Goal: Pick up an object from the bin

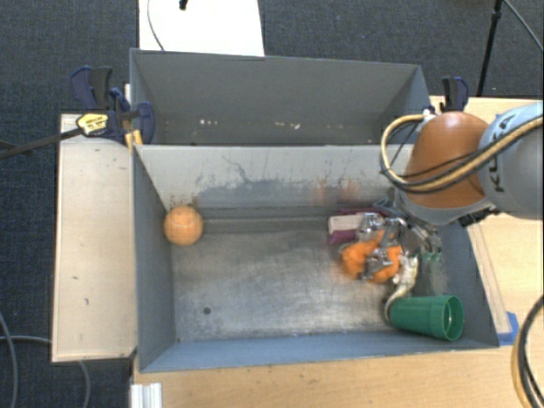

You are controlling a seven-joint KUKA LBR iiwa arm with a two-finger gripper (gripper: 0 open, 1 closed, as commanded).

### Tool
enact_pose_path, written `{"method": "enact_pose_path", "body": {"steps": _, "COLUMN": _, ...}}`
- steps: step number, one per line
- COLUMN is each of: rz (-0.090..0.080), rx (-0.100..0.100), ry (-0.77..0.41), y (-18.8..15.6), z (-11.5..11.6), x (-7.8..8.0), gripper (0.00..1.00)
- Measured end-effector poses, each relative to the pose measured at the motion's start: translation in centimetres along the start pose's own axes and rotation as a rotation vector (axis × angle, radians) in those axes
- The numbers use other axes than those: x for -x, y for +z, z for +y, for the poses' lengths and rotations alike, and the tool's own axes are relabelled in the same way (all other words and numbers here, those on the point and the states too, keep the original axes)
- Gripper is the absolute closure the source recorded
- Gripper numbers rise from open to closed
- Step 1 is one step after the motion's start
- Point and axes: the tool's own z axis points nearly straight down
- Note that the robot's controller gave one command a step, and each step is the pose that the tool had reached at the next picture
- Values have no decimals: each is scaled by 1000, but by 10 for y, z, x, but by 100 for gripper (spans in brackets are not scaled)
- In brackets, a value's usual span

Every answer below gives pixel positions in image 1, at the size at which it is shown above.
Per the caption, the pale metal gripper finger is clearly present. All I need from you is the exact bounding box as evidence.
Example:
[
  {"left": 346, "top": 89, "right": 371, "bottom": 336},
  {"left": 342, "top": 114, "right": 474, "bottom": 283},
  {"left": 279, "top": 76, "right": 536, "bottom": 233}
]
[
  {"left": 360, "top": 247, "right": 397, "bottom": 281},
  {"left": 355, "top": 212, "right": 384, "bottom": 242}
]

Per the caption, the orange soft toy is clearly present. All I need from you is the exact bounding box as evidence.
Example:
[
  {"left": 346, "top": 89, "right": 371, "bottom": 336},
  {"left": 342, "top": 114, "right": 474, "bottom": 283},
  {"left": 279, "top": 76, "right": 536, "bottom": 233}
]
[{"left": 338, "top": 229, "right": 404, "bottom": 285}]

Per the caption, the purple and white box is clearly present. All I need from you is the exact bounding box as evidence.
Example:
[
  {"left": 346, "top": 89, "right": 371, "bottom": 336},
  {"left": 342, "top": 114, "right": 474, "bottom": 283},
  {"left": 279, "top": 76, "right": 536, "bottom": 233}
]
[{"left": 326, "top": 210, "right": 384, "bottom": 247}]

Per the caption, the white toy animal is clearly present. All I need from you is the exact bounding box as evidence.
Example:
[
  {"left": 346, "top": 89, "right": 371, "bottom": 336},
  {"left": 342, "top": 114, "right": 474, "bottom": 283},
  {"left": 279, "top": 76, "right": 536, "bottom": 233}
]
[{"left": 383, "top": 254, "right": 421, "bottom": 319}]

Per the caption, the green plastic cup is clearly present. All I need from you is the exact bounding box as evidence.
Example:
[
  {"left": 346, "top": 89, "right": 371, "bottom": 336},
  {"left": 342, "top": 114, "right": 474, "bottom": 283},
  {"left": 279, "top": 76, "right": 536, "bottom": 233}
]
[{"left": 388, "top": 293, "right": 466, "bottom": 343}]

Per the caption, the grey metal bin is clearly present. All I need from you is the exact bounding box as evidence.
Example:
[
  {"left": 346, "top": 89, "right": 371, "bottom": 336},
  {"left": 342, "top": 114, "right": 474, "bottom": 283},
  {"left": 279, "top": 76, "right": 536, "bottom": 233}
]
[{"left": 128, "top": 48, "right": 501, "bottom": 374}]

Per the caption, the orange ball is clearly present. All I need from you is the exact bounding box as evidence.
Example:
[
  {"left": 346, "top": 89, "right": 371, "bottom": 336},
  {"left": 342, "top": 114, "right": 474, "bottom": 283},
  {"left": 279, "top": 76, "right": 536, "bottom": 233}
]
[{"left": 162, "top": 204, "right": 205, "bottom": 247}]

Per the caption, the pale wood board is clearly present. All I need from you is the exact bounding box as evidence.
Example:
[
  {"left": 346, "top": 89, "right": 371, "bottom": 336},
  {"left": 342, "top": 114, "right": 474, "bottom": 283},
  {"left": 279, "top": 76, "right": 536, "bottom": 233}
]
[{"left": 51, "top": 112, "right": 139, "bottom": 363}]

